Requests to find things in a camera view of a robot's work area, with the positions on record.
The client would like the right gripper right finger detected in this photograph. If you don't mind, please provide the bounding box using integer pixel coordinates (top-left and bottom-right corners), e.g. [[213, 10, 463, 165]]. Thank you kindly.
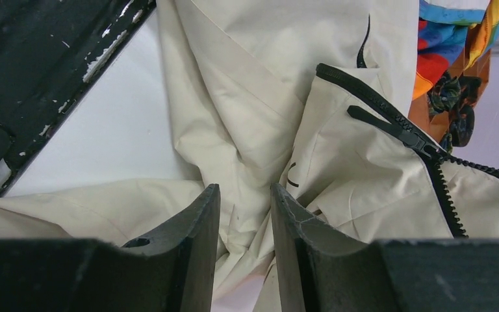
[[271, 184, 499, 311]]

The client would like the rainbow striped garment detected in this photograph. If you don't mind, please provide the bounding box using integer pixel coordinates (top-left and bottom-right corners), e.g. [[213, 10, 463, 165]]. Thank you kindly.
[[413, 0, 499, 99]]

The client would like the black rolled sock middle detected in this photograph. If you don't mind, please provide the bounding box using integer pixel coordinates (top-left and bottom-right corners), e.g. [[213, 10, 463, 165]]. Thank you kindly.
[[441, 75, 481, 153]]

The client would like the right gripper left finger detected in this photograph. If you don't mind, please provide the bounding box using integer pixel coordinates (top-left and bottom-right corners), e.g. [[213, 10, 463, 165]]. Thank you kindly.
[[0, 184, 220, 311]]

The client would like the black rolled sock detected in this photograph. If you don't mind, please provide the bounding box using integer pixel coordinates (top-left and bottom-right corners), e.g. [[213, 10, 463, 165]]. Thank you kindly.
[[441, 75, 481, 153], [426, 71, 461, 117]]

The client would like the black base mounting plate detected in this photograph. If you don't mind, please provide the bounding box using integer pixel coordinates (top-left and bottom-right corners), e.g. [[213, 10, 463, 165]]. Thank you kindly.
[[0, 1, 157, 196]]

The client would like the brown wooden compartment tray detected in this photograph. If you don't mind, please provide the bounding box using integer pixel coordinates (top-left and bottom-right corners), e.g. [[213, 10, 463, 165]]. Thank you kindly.
[[408, 51, 491, 142]]

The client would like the black rolled sock near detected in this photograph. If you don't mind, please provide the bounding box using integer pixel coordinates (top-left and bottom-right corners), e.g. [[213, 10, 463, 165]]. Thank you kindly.
[[426, 71, 461, 117]]

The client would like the beige zip jacket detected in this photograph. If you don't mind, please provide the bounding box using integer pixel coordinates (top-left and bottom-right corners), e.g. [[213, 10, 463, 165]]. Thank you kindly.
[[0, 1, 499, 311]]

